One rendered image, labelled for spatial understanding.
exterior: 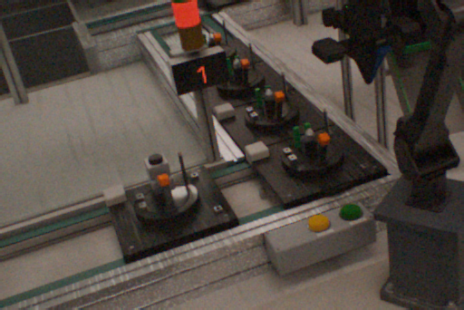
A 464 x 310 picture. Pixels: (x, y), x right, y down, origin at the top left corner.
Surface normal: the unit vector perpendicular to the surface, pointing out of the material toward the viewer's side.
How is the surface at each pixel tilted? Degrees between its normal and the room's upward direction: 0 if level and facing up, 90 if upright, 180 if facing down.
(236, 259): 90
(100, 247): 0
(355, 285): 0
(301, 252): 90
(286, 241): 0
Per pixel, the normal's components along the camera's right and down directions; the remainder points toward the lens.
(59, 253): -0.16, -0.85
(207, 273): 0.32, 0.43
